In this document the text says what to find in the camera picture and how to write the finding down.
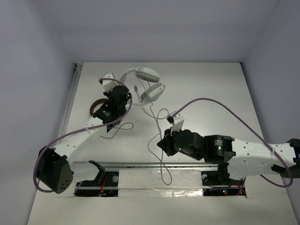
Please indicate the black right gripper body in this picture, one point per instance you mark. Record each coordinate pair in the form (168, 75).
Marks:
(171, 148)

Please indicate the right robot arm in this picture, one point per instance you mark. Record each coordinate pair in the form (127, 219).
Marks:
(235, 159)

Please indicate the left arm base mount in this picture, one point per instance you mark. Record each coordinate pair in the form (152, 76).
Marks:
(105, 184)

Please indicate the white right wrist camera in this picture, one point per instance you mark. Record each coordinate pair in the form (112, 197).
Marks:
(176, 120)

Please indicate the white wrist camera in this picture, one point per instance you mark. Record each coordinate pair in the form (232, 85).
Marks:
(176, 120)
(107, 83)

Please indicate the brown over-ear headphones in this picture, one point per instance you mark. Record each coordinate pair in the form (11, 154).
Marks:
(96, 105)

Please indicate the aluminium rail left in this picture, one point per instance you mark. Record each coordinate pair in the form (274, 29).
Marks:
(70, 99)

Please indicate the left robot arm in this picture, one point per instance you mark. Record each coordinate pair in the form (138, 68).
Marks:
(55, 171)

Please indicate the aluminium rail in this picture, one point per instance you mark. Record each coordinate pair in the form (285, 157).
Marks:
(156, 165)
(70, 99)

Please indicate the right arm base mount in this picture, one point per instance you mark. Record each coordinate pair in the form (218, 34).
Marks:
(217, 183)

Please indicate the aluminium rail front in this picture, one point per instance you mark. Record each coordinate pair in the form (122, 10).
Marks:
(156, 165)

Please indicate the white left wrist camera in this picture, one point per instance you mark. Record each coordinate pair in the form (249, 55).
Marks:
(107, 83)

